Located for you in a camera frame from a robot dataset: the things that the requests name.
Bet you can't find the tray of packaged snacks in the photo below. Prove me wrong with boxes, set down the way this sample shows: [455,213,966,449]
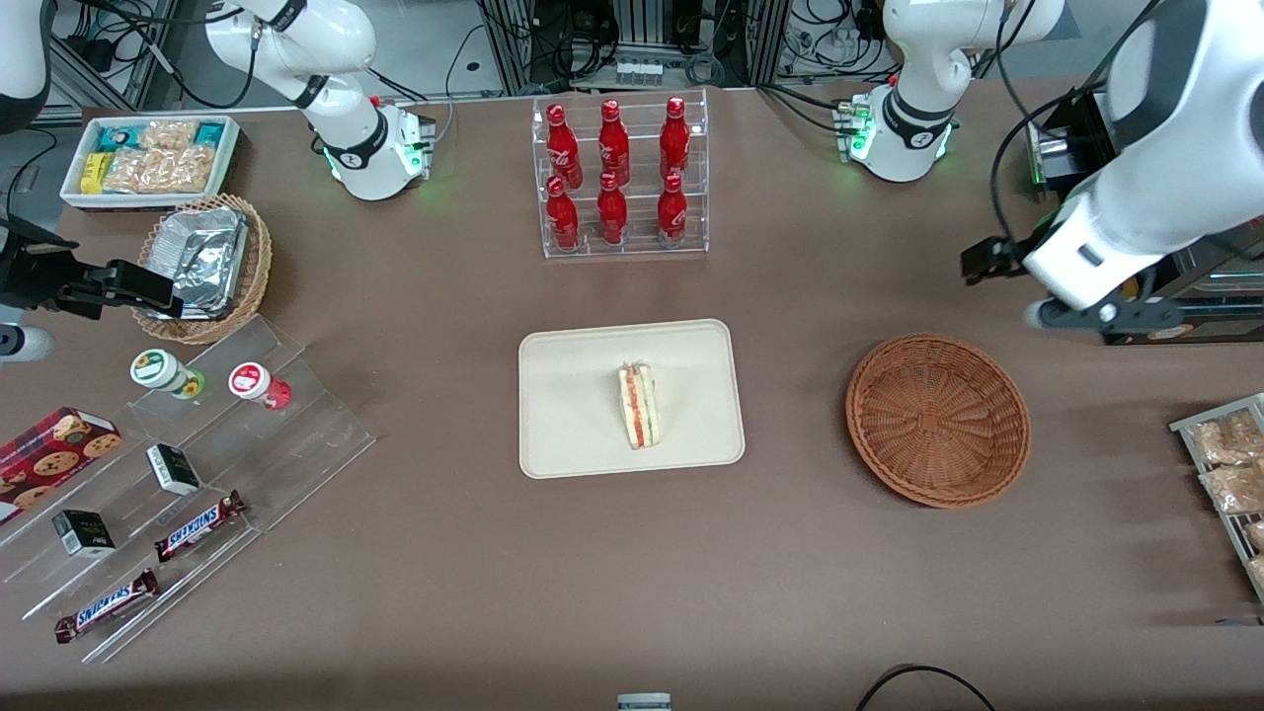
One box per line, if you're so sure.
[1170,393,1264,603]

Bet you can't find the clear rice cracker bag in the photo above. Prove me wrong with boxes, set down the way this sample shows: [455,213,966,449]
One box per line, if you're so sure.
[104,148,213,195]
[138,120,198,154]

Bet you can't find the black food warmer yellow panel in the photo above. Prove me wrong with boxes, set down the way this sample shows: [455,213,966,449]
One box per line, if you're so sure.
[1027,84,1264,347]

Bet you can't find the green lid jar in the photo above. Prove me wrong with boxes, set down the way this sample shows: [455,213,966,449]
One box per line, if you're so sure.
[129,349,206,400]

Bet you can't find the light tan wicker basket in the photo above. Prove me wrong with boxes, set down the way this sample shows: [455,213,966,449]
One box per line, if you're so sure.
[131,194,274,346]

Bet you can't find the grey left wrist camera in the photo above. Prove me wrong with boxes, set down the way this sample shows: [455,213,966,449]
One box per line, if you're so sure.
[1024,296,1186,333]

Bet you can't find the red lid jar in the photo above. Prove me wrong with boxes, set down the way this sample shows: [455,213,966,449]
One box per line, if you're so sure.
[228,362,292,411]

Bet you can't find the red cola bottle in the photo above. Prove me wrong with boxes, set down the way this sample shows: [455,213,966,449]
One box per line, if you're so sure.
[657,173,688,246]
[546,104,584,189]
[598,99,631,187]
[596,172,629,245]
[660,96,691,182]
[546,176,582,250]

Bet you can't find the cream plastic tray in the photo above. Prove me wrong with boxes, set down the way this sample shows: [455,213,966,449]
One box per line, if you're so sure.
[518,318,747,481]

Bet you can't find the clear acrylic stepped display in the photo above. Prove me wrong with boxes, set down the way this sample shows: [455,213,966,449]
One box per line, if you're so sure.
[0,314,376,665]

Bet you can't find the aluminium foil container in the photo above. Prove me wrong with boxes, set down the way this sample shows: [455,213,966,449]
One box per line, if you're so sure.
[148,205,248,319]

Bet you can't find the aluminium profile frame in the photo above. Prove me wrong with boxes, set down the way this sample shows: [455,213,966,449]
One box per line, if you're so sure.
[477,0,791,97]

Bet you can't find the triangle sandwich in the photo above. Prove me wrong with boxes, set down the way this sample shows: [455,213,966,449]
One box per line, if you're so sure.
[618,360,665,451]

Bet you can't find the small black box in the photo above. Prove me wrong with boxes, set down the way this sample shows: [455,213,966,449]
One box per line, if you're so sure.
[51,510,117,559]
[146,443,202,496]

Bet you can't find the clear acrylic bottle rack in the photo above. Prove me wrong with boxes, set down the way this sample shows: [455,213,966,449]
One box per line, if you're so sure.
[531,89,710,260]

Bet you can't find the brown round wicker basket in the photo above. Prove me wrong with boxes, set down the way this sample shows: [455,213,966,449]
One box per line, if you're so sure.
[846,333,1032,510]

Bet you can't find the white plastic snack bin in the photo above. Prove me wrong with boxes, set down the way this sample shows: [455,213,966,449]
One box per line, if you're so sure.
[59,115,241,213]

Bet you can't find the snickers bar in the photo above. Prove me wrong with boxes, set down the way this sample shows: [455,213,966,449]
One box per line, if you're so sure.
[54,569,160,645]
[153,491,248,564]

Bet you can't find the red plaid cookie box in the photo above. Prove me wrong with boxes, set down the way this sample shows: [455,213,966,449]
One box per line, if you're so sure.
[0,406,122,524]

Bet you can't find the black cable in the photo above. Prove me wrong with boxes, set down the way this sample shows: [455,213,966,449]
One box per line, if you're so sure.
[854,664,993,711]

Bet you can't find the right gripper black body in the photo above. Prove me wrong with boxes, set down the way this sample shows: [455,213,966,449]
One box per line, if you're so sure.
[0,219,105,317]

